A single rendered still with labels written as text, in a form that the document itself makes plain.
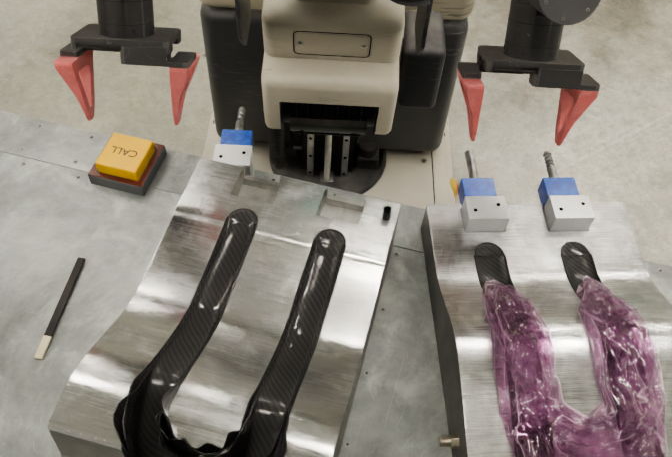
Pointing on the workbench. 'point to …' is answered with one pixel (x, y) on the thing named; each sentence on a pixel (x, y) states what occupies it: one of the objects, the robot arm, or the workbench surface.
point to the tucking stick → (59, 309)
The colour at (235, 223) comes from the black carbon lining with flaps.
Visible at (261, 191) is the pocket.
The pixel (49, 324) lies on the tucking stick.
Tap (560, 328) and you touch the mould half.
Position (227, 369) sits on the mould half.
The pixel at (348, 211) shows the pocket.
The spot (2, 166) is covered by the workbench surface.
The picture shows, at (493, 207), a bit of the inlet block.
